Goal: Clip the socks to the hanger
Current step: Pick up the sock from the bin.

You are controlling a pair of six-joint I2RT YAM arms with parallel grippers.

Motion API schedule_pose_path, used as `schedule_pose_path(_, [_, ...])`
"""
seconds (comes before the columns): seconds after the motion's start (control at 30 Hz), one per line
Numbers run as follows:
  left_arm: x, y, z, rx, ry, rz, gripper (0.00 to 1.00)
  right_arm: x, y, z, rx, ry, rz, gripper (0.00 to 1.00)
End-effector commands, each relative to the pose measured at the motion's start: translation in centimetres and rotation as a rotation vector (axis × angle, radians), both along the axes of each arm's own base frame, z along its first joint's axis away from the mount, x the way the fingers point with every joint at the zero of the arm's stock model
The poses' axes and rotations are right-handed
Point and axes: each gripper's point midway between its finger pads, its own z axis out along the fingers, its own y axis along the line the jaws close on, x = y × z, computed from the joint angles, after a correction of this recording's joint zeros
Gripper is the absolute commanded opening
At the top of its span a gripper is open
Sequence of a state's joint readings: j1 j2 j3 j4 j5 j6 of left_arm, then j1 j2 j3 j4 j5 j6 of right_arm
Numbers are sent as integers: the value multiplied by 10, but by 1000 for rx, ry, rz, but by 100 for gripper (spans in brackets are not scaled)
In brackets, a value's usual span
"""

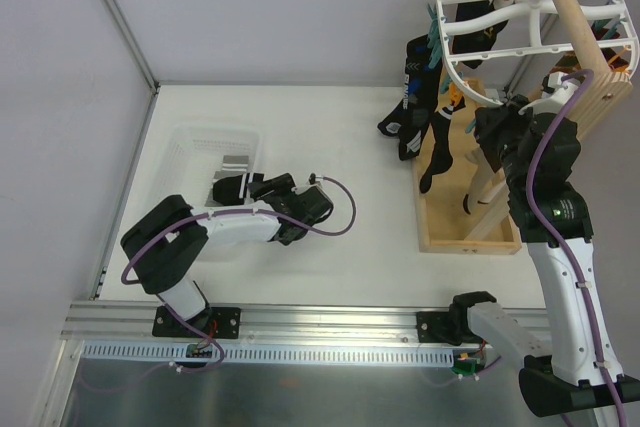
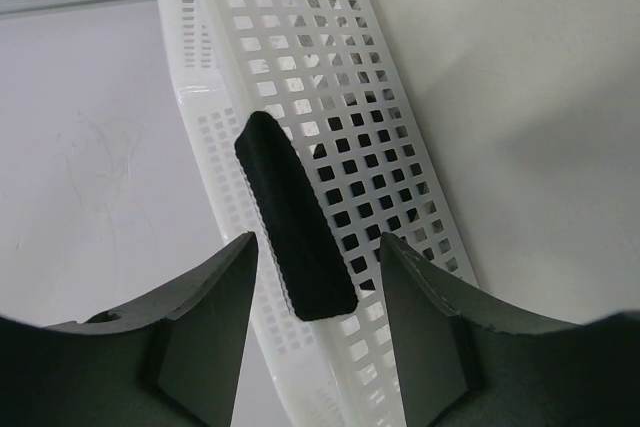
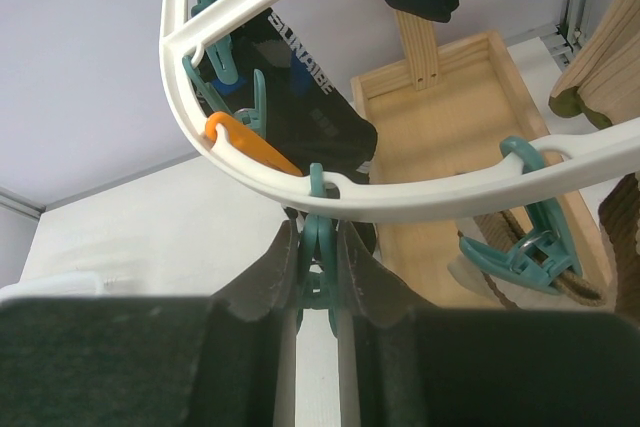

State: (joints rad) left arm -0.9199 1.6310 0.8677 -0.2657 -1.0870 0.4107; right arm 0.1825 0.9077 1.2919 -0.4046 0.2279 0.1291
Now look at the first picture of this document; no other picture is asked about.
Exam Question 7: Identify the white plastic laundry basket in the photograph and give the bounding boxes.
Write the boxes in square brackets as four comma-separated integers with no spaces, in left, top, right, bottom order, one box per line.
[141,122,263,213]

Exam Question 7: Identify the grey sock white stripes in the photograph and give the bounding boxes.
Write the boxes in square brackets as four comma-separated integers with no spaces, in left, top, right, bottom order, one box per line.
[205,155,250,207]

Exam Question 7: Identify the aluminium mounting rail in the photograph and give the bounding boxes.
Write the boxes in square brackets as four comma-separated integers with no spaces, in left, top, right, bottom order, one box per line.
[60,300,448,347]

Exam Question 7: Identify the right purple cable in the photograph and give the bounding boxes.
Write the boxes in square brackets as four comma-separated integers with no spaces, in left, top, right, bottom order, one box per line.
[524,69,631,427]

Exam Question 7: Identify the black sport sock hanging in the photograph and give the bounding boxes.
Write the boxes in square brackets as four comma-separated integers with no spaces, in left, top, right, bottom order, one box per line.
[377,95,431,161]

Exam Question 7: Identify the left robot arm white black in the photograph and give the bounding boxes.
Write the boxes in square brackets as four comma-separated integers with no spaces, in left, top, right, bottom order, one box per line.
[120,173,334,337]

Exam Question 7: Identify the black sock white stripes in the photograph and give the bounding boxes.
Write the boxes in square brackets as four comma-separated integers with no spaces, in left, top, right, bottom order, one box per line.
[419,98,466,194]

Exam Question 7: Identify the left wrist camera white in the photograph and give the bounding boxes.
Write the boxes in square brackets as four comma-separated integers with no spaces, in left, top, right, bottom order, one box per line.
[308,173,324,188]

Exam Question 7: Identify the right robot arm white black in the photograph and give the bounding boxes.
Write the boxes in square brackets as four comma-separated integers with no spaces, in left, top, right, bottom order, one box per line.
[446,96,639,426]

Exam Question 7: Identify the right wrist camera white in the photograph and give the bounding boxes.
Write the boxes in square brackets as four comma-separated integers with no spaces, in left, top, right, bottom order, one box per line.
[519,71,580,116]

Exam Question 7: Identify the wooden hanger stand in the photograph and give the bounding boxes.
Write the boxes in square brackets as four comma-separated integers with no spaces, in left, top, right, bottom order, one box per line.
[416,0,639,255]

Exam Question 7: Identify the white slotted cable duct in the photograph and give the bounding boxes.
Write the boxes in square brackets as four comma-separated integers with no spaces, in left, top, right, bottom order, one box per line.
[82,341,454,368]

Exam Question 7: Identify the black sock plain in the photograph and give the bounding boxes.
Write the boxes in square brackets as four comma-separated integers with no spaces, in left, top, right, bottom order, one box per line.
[403,34,442,114]

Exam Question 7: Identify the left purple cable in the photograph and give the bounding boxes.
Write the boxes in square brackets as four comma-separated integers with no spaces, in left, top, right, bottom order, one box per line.
[122,174,359,373]

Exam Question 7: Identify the purple cable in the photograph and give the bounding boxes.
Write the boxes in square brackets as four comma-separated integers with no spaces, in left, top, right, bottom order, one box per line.
[524,69,631,427]
[122,174,359,373]

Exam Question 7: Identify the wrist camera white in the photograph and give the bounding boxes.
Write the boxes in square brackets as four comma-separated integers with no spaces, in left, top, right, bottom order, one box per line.
[308,173,324,188]
[519,71,580,116]

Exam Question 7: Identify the white round clip hanger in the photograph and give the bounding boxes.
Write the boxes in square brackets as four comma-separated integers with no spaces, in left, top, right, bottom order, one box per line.
[436,0,639,107]

